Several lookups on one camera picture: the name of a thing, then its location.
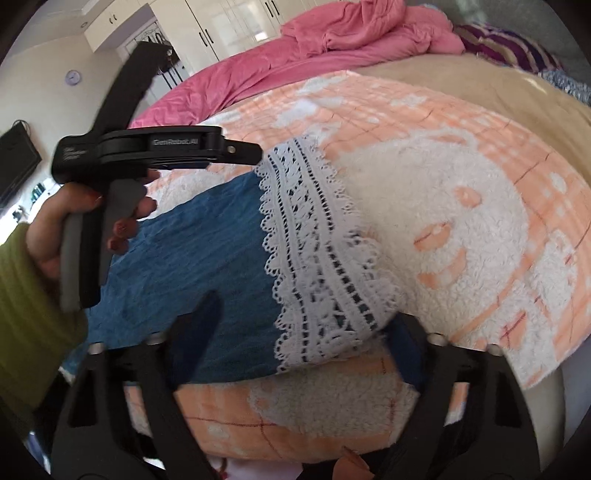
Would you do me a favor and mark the white wardrobe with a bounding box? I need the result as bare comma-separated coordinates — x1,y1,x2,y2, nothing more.
85,0,361,93

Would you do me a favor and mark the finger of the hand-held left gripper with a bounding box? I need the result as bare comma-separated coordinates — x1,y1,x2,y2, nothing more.
221,138,263,166
95,39,169,134

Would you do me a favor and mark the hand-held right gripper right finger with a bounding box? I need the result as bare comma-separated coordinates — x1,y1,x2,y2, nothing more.
369,314,541,480

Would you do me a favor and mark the person's left hand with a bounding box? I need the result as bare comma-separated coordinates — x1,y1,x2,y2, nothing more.
25,168,162,282

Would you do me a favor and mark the blue denim pants lace trim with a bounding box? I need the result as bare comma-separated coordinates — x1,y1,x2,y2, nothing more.
60,134,416,384

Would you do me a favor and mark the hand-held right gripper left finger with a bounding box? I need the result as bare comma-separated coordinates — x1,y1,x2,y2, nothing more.
48,290,222,480

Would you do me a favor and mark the black television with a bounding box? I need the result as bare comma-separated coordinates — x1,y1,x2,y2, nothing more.
0,120,42,208

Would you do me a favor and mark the beige bed sheet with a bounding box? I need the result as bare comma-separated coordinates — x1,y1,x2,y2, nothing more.
360,53,591,185

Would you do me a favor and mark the grey padded headboard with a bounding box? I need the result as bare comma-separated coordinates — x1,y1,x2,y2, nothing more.
434,0,591,70

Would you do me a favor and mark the orange checked fleece blanket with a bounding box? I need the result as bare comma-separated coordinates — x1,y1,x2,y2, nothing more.
124,69,591,462

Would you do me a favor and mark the person's left forearm green sleeve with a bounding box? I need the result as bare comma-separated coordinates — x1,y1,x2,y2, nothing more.
0,222,88,416

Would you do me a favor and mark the purple striped pillow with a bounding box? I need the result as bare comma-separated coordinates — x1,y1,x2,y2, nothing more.
455,23,561,75

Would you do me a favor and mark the blue floral cloth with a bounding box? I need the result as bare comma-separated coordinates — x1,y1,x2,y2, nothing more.
540,69,591,102

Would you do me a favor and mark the pink duvet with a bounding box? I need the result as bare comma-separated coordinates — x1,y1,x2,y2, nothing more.
129,0,465,130

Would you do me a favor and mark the person's right hand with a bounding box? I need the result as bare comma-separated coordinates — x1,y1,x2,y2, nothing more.
342,450,375,474

